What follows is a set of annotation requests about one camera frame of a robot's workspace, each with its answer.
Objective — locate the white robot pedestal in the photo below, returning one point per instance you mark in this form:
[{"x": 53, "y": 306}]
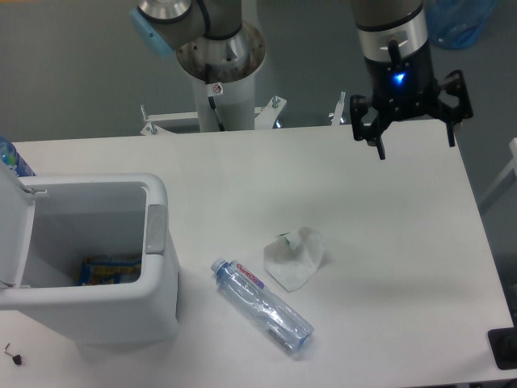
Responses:
[{"x": 222, "y": 75}]

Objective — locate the blue yellow snack packet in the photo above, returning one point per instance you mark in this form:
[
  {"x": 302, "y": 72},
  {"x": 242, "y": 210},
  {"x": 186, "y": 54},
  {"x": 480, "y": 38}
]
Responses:
[{"x": 109, "y": 270}]

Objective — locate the clear plastic water bottle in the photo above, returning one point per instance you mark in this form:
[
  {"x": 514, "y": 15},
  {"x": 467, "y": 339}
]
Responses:
[{"x": 254, "y": 299}]

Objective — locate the white base strut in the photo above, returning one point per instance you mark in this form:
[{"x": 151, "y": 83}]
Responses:
[{"x": 267, "y": 117}]

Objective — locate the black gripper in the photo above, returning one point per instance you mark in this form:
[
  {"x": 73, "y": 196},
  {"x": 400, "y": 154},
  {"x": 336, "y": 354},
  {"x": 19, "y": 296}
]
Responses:
[{"x": 402, "y": 87}]

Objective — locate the small hex key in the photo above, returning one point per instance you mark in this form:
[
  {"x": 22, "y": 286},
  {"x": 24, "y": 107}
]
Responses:
[{"x": 5, "y": 350}]

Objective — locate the white wrapper bag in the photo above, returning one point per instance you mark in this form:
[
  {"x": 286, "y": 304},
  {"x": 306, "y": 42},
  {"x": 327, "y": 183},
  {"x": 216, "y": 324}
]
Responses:
[{"x": 294, "y": 257}]

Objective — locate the blue plastic bag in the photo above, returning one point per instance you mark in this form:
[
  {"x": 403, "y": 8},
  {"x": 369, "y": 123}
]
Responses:
[{"x": 456, "y": 24}]

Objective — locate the blue labelled bottle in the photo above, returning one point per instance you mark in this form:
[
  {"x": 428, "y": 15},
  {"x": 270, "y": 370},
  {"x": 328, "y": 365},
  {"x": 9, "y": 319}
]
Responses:
[{"x": 16, "y": 163}]

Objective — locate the white levelling foot bracket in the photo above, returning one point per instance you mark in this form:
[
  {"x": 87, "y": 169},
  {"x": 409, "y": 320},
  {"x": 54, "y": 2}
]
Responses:
[{"x": 149, "y": 125}]

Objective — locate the white plastic trash can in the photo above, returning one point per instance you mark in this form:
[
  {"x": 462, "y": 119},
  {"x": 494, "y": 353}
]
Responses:
[{"x": 90, "y": 256}]

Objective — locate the white frame at right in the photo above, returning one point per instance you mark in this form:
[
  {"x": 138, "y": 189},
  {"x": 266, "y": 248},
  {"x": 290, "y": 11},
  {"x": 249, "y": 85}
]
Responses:
[{"x": 501, "y": 184}]

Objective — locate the black device at edge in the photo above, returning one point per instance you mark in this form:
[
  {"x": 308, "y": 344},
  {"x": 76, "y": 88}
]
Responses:
[{"x": 503, "y": 345}]

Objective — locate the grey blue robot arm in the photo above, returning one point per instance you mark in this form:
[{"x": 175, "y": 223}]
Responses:
[{"x": 387, "y": 30}]

